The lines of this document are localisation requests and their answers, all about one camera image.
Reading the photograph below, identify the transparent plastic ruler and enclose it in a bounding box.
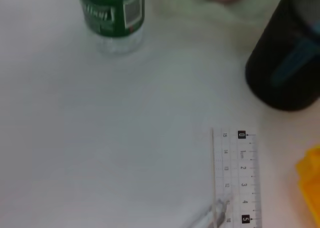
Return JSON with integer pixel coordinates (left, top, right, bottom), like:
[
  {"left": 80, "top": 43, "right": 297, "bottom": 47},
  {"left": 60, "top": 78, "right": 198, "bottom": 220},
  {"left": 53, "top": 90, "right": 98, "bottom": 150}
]
[{"left": 211, "top": 127, "right": 263, "bottom": 228}]

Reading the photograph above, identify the clear water bottle green label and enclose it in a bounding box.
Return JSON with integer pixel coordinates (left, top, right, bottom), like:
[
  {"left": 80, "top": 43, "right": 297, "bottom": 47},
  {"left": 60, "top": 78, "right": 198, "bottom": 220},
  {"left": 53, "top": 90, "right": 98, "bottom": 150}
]
[{"left": 77, "top": 0, "right": 146, "bottom": 55}]

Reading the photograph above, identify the black mesh pen holder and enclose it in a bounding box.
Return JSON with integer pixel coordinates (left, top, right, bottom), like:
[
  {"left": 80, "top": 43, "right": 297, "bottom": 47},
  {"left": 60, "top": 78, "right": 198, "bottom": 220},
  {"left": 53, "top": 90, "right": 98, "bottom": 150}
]
[{"left": 244, "top": 0, "right": 320, "bottom": 112}]

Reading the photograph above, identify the clear grey ballpoint pen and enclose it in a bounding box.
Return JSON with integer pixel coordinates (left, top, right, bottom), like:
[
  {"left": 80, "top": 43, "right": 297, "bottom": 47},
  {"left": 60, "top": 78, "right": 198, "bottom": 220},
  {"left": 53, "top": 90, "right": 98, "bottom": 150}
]
[{"left": 187, "top": 198, "right": 232, "bottom": 228}]

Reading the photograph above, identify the yellow plastic bin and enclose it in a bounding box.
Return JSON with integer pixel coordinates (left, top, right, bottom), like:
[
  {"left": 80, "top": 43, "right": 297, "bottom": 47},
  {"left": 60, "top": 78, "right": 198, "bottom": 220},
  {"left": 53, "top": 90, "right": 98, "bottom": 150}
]
[{"left": 295, "top": 145, "right": 320, "bottom": 228}]

